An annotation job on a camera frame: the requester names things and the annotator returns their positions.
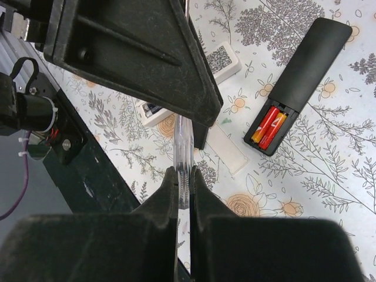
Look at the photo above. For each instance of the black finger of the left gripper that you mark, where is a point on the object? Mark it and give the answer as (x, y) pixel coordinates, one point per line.
(145, 49)

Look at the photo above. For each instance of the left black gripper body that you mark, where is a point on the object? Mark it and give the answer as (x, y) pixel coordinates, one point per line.
(33, 21)

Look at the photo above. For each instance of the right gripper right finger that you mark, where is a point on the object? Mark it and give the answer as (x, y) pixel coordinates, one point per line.
(227, 247)

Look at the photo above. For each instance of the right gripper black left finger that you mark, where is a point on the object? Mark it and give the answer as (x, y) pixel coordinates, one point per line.
(136, 246)

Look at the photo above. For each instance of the white remote control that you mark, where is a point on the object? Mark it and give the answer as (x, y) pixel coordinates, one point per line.
(223, 63)

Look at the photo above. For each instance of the small screwdriver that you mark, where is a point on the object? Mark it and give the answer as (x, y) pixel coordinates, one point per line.
(183, 157)

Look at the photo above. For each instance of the white battery cover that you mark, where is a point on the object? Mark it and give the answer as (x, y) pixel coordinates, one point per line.
(227, 151)

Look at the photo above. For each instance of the black remote control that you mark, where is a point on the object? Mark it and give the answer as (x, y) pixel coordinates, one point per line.
(302, 75)

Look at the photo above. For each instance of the black battery cover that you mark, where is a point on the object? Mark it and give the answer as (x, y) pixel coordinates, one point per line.
(200, 134)

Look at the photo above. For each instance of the lower dark AAA battery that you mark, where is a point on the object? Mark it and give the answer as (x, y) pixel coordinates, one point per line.
(150, 109)

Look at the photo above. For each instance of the red AAA battery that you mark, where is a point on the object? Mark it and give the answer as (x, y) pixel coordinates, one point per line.
(265, 124)

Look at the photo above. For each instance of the floral table mat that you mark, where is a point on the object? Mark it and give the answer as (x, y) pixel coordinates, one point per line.
(325, 166)

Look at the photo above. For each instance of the orange yellow AAA battery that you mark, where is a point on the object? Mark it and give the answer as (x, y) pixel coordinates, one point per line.
(272, 131)

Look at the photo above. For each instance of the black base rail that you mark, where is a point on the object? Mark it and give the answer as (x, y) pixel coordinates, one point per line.
(83, 173)

